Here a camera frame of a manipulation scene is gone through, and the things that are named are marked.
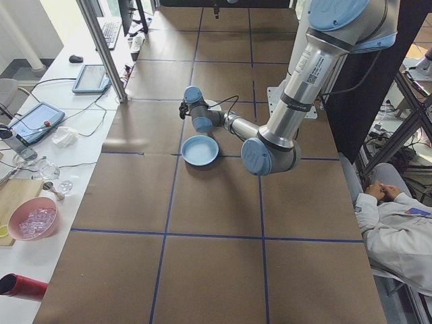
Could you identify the white round plate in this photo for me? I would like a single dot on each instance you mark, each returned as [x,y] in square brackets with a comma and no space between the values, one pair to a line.
[217,107]

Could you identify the pale grey-blue round plate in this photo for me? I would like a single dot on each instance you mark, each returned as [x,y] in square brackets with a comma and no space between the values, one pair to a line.
[199,150]

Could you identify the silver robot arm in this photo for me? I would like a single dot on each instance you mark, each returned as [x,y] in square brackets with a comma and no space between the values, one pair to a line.
[303,77]

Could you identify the black computer monitor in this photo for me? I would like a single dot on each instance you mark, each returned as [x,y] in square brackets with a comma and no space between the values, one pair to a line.
[126,15]

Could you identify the black computer keyboard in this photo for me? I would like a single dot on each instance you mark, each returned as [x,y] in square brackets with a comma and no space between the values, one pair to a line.
[110,34]

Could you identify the blue teach pendant tablet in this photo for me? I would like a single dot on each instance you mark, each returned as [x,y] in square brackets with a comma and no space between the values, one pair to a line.
[91,79]

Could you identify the black computer mouse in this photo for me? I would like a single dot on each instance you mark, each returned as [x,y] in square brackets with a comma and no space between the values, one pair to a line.
[76,58]

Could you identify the white side desk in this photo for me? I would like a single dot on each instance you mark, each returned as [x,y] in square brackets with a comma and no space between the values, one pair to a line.
[84,114]

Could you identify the crumpled white tissue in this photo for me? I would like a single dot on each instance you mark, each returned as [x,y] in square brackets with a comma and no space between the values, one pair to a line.
[65,137]

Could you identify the teach pendant with red button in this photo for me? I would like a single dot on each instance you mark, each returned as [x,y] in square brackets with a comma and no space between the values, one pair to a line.
[35,123]

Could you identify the grey chair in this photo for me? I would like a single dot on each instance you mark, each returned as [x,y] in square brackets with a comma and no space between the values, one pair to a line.
[8,87]

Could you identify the small clear glass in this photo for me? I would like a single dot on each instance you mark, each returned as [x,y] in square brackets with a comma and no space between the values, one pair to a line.
[65,187]

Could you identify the clear bottle with black cap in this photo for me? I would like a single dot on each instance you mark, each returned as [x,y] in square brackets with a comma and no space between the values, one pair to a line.
[18,146]

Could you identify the metal jigger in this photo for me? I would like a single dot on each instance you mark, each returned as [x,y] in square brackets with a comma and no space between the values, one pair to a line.
[54,190]

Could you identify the metal tongs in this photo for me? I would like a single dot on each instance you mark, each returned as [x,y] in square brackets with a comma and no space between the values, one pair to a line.
[10,173]

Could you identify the wooden cutting board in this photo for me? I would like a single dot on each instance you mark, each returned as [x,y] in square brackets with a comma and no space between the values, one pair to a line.
[20,192]

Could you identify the clear ice cube pile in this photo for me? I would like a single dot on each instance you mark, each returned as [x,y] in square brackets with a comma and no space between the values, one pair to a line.
[35,218]

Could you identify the pink bowl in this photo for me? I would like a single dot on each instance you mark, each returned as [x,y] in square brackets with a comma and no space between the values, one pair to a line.
[44,233]

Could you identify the person in white coat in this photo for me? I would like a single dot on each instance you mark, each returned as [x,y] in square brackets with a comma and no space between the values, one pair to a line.
[398,243]

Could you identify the yellow lemon slice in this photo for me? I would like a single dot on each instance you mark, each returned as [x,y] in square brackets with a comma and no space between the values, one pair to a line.
[3,231]

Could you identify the red cylinder tube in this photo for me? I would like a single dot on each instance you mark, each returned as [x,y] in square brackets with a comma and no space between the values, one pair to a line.
[23,287]

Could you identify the aluminium profile post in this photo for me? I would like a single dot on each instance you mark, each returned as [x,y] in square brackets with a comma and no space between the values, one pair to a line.
[103,50]

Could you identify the black frame cover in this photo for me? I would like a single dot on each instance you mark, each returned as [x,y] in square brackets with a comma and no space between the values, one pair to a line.
[368,101]

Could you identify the white wall pipe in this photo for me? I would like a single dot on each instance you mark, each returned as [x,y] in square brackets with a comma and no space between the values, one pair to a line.
[33,50]

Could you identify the black metal frame bars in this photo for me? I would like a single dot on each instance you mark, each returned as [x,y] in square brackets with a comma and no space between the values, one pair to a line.
[410,98]

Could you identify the aluminium frame rail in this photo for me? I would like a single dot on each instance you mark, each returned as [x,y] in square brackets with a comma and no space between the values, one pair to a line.
[416,308]

